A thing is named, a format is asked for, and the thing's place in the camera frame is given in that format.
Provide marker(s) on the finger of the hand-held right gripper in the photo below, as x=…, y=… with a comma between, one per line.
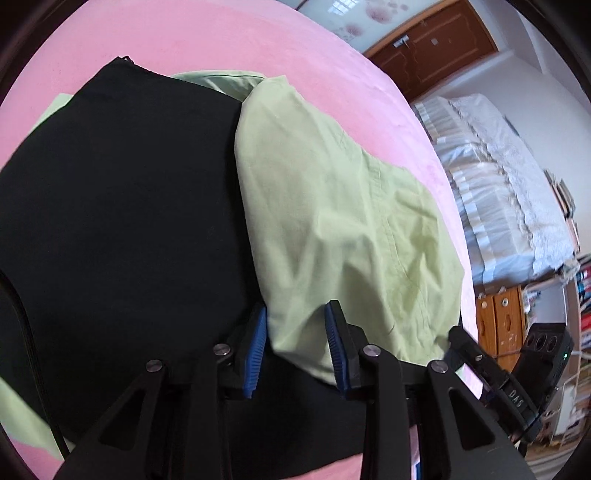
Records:
x=480, y=357

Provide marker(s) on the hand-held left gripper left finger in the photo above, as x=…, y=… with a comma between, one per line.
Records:
x=255, y=353

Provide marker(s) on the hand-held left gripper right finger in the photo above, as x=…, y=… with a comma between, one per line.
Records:
x=334, y=353

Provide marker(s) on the green and black jacket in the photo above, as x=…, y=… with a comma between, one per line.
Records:
x=346, y=221

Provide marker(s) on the wooden cabinet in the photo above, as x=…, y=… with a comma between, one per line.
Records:
x=503, y=323

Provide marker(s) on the bookshelf with books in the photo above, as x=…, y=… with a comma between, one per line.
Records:
x=584, y=286

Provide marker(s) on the brown wooden door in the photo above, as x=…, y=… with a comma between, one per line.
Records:
x=438, y=50

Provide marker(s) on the sliding floral wardrobe doors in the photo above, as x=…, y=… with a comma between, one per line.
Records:
x=360, y=18

